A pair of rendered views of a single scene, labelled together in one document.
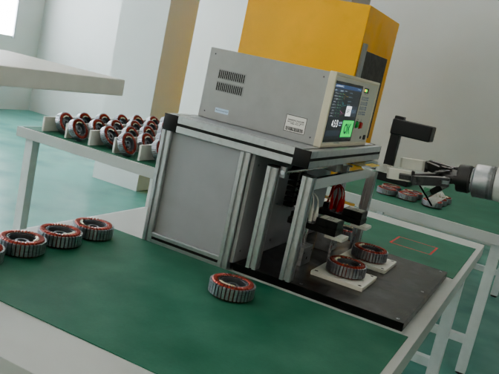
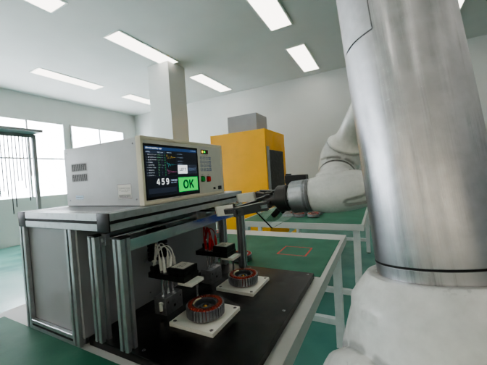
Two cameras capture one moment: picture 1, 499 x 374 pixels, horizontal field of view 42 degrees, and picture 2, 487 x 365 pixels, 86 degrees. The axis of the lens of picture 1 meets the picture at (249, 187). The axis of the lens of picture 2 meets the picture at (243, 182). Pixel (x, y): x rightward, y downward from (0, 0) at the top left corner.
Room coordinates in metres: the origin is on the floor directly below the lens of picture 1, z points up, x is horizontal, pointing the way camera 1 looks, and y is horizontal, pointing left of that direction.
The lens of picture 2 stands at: (1.00, -0.49, 1.19)
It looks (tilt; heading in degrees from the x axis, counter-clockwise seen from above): 2 degrees down; 3
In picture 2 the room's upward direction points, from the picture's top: 4 degrees counter-clockwise
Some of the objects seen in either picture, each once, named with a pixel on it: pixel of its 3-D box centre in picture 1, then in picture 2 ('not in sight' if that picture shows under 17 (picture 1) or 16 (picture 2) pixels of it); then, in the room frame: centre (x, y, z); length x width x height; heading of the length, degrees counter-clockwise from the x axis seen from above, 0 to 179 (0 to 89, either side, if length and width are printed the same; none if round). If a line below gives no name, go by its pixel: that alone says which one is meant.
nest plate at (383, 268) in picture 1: (367, 260); (243, 283); (1.98, -0.41, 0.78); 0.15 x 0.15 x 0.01; 66
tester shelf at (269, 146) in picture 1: (283, 138); (151, 205); (2.00, -0.07, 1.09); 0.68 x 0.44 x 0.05; 156
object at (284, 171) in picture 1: (321, 166); (180, 219); (1.94, -0.20, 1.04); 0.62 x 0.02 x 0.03; 156
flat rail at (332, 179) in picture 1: (344, 177); (198, 223); (1.91, -0.27, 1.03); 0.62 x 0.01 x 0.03; 156
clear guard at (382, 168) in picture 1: (390, 179); (244, 213); (2.03, -0.43, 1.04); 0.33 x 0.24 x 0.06; 66
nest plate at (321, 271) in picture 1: (344, 275); (206, 316); (1.76, -0.31, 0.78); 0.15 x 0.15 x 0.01; 66
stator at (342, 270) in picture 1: (346, 266); (205, 307); (1.76, -0.31, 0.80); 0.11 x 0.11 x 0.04
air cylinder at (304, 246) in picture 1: (299, 252); (169, 300); (1.82, -0.18, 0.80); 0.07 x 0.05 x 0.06; 156
